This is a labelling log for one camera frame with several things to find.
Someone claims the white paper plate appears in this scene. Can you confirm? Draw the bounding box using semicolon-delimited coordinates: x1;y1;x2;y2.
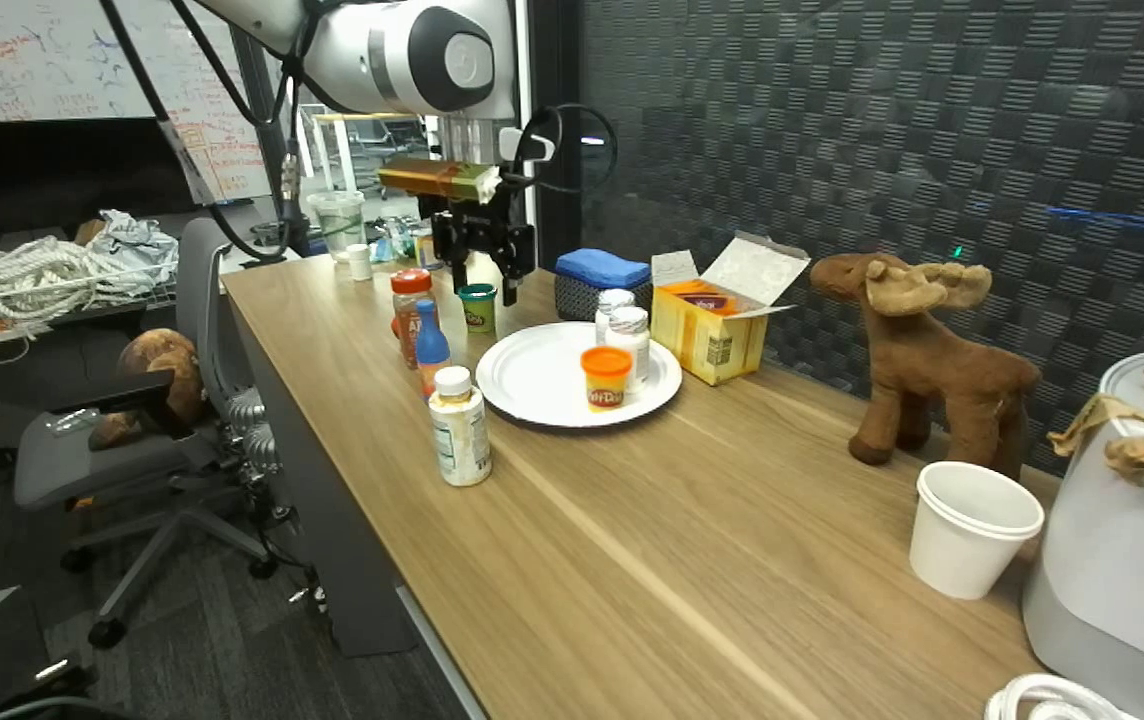
471;315;687;432

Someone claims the brown moose plush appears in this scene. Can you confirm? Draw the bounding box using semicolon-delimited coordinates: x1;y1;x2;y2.
806;251;1046;475

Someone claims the blue tape strip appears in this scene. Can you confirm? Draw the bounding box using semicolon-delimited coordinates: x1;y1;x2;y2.
1047;198;1144;240

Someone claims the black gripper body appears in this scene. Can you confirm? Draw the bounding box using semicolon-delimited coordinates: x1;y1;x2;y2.
428;198;540;268

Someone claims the small white cup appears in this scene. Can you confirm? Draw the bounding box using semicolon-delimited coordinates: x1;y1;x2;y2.
336;240;377;285

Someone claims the stained white-cap bottle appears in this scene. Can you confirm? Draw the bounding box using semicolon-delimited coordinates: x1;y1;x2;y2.
425;362;498;493

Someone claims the red-lid spice jar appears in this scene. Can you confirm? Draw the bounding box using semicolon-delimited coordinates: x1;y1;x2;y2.
390;268;436;368

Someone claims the blue sponge black holder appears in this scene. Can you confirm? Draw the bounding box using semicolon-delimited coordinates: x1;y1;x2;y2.
551;245;653;319

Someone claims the orange-lid play-doh can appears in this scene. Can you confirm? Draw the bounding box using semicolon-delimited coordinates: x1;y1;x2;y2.
581;344;638;411

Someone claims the white cable pile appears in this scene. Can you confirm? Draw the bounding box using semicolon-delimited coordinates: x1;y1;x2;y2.
0;206;185;336

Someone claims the brown plush toy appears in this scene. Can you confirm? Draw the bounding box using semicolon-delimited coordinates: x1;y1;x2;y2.
90;325;211;451

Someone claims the grey white appliance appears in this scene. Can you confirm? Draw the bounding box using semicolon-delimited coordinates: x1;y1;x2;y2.
1020;344;1144;720

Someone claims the yellow cardboard box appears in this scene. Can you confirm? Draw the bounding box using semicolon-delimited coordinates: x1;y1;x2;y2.
649;230;811;390

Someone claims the white paper cup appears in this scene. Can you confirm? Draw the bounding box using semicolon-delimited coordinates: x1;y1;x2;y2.
904;457;1047;604

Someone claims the black metal post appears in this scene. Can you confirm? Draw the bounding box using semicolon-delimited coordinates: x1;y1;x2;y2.
219;36;311;230

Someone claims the teal-lid play-doh can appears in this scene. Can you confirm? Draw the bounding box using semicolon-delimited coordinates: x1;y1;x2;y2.
455;279;501;352

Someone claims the white rope coil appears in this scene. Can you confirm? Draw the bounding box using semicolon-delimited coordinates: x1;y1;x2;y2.
980;669;1144;720

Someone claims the grey office chair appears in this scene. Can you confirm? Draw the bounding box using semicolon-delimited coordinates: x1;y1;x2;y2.
11;216;323;655

